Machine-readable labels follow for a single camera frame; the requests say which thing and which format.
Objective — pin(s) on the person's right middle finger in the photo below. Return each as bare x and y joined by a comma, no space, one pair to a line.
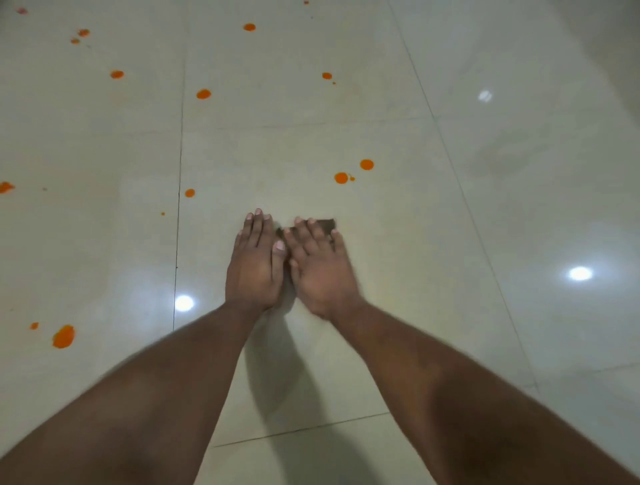
306,236

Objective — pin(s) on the person's right thumb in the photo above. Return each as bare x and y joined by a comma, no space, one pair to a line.
295,274

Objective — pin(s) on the person's left middle finger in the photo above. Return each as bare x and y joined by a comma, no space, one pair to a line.
257,228

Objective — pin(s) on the person's left hand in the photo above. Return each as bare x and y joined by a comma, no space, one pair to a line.
252,272

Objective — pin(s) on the person's left thumb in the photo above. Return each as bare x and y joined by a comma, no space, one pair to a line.
279,262

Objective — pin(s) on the person's left forearm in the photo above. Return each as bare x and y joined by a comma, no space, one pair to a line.
150,399

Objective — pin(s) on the person's right hand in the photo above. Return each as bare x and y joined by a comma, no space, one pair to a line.
322,280

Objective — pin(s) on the person's right forearm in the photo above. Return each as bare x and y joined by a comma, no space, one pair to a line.
450,409

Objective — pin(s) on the scattered orange stain spots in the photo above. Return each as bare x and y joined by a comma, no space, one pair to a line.
63,336

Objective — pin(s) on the person's right little finger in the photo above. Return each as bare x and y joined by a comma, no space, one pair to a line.
339,244

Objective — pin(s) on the person's left little finger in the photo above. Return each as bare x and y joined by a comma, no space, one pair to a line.
238,244

